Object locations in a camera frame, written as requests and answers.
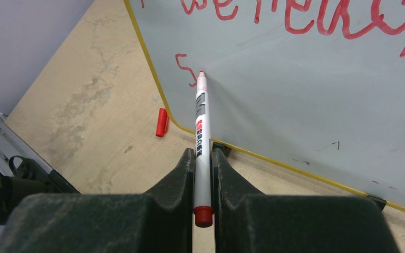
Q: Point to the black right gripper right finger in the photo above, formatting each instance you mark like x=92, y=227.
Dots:
x=247, y=220

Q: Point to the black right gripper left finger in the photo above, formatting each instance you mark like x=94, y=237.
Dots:
x=158, y=220

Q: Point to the white red whiteboard marker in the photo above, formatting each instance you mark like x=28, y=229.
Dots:
x=202, y=209

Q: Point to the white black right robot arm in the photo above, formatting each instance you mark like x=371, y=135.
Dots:
x=0, y=195

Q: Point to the red marker cap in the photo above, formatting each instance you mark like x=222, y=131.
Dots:
x=162, y=123

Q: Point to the yellow framed whiteboard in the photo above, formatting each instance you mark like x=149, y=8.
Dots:
x=313, y=86

